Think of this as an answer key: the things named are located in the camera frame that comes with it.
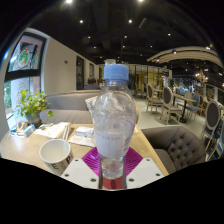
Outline small blue white pack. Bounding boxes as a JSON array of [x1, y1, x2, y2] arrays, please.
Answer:
[[74, 126, 95, 138]]

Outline person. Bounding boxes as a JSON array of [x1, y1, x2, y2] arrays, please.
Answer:
[[83, 76, 102, 91]]

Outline white orange box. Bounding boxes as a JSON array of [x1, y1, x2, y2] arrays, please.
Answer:
[[49, 121, 72, 141]]

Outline group of dining chairs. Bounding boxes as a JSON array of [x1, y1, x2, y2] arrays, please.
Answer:
[[144, 82, 224, 161]]

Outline light blue small box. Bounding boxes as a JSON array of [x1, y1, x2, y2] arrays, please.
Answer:
[[23, 123, 36, 138]]

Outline wooden card stand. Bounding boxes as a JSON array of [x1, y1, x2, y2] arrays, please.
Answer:
[[16, 120, 29, 133]]

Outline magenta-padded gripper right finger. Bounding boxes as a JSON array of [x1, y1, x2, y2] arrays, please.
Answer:
[[124, 146, 165, 190]]

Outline clear blue-capped water bottle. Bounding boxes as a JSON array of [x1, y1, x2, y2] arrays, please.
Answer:
[[92, 63, 138, 181]]

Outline green potted plant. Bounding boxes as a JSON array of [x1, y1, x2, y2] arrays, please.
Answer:
[[14, 88, 54, 126]]

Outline white round column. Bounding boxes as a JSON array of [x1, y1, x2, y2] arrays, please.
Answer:
[[104, 58, 117, 66]]

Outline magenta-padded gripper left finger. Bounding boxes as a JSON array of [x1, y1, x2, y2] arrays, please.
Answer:
[[60, 146, 101, 190]]

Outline white mug with black print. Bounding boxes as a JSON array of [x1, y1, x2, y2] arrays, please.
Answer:
[[38, 138, 75, 177]]

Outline grey tufted armchair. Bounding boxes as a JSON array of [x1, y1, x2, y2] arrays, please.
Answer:
[[141, 125, 207, 175]]

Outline grey curved sofa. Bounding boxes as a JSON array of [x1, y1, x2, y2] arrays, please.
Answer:
[[39, 89, 141, 125]]

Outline group of ceiling lights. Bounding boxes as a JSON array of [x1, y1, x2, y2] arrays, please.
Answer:
[[64, 0, 214, 51]]

